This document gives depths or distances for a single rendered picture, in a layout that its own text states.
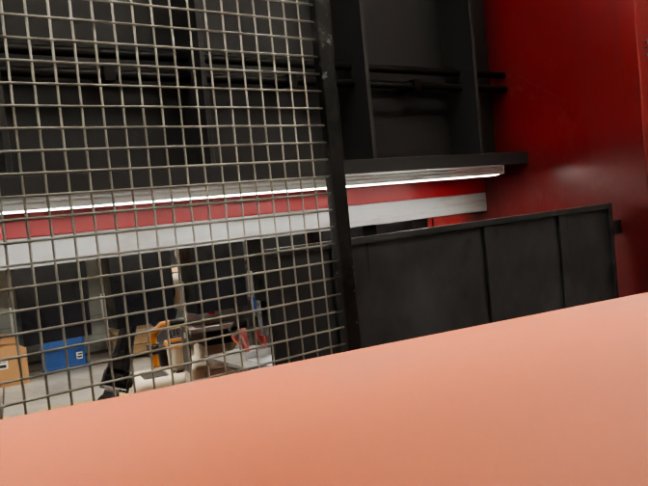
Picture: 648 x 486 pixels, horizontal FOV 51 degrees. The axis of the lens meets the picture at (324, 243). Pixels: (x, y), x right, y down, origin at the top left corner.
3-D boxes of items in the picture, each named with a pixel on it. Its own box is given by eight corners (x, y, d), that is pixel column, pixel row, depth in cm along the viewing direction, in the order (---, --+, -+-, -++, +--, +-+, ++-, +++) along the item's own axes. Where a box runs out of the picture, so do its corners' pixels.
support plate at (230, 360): (256, 347, 213) (256, 344, 213) (304, 357, 192) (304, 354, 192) (203, 360, 203) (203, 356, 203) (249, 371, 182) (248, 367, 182)
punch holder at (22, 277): (82, 331, 159) (73, 259, 158) (94, 334, 152) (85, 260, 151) (13, 343, 150) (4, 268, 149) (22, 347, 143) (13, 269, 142)
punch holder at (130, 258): (163, 315, 170) (155, 250, 170) (177, 318, 164) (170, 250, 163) (103, 327, 162) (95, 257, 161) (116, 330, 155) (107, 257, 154)
